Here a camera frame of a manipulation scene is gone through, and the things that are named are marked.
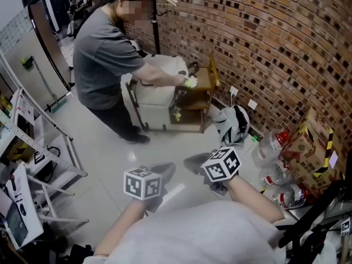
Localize white box with black picture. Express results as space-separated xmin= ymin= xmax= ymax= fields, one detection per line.
xmin=0 ymin=162 xmax=45 ymax=250

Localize clear bottle with red label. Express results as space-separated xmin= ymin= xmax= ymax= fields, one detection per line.
xmin=274 ymin=184 xmax=308 ymax=210
xmin=251 ymin=129 xmax=293 ymax=168
xmin=259 ymin=160 xmax=297 ymax=187

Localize cardboard box with striped tape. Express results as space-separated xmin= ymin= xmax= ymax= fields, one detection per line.
xmin=284 ymin=107 xmax=348 ymax=174

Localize grey metal shelf rack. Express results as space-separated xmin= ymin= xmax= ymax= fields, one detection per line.
xmin=0 ymin=50 xmax=89 ymax=227

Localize black tripod stand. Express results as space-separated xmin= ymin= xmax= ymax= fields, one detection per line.
xmin=278 ymin=178 xmax=352 ymax=264

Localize person's left forearm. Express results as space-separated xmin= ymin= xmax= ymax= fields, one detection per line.
xmin=94 ymin=198 xmax=150 ymax=258

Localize white carton box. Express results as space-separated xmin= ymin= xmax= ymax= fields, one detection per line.
xmin=9 ymin=88 xmax=37 ymax=127

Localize white tag on tripod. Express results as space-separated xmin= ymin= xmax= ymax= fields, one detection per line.
xmin=340 ymin=217 xmax=352 ymax=237

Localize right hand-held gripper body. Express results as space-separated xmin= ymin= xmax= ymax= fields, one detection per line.
xmin=183 ymin=146 xmax=243 ymax=196

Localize yellow and black box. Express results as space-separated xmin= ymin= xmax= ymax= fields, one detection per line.
xmin=4 ymin=135 xmax=31 ymax=162

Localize grey door panel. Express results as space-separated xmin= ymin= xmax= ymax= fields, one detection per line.
xmin=26 ymin=1 xmax=74 ymax=98

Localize beige backpack bag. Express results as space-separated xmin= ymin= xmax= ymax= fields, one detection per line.
xmin=122 ymin=53 xmax=191 ymax=132

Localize wooden chair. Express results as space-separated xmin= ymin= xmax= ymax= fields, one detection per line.
xmin=169 ymin=52 xmax=221 ymax=134

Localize black coat stand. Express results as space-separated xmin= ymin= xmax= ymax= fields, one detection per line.
xmin=149 ymin=0 xmax=169 ymax=56

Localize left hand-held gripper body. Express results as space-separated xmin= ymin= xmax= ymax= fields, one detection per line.
xmin=123 ymin=162 xmax=177 ymax=215

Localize person's white shirt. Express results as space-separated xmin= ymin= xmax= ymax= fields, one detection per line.
xmin=92 ymin=200 xmax=338 ymax=264

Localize brown cardboard box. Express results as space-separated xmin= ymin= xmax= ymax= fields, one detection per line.
xmin=288 ymin=158 xmax=346 ymax=199

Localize yellow green hanging item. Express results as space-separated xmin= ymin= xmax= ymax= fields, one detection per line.
xmin=21 ymin=55 xmax=35 ymax=70

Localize white and black bag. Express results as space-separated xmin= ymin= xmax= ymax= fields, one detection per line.
xmin=212 ymin=104 xmax=251 ymax=146

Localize person's right forearm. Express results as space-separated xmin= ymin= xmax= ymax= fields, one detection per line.
xmin=227 ymin=174 xmax=286 ymax=225

